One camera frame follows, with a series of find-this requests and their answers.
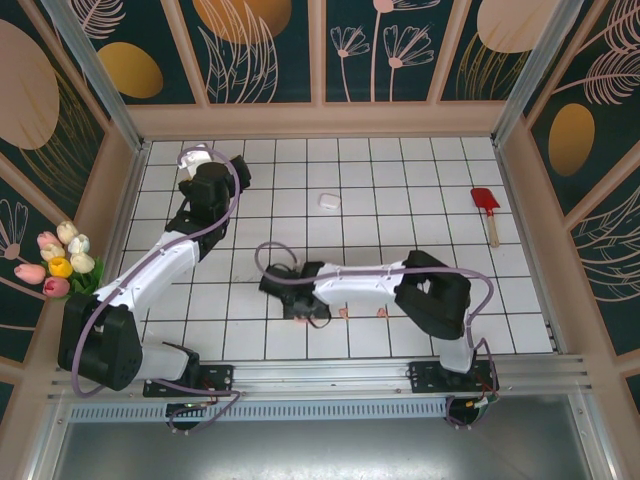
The pink earbud charging case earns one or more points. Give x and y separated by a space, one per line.
301 321

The white earbud charging case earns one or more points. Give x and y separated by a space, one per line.
329 202

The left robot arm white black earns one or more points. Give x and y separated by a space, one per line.
150 265

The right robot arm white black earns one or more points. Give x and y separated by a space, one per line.
350 285

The artificial tulip bouquet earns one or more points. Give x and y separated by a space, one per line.
60 267

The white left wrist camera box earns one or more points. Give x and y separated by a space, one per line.
192 157

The aluminium frame rail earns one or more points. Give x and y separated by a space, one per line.
320 375

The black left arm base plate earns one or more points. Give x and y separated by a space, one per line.
220 377

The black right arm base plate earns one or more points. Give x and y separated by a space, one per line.
425 377

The aluminium corner post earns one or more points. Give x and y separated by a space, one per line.
98 75
533 75

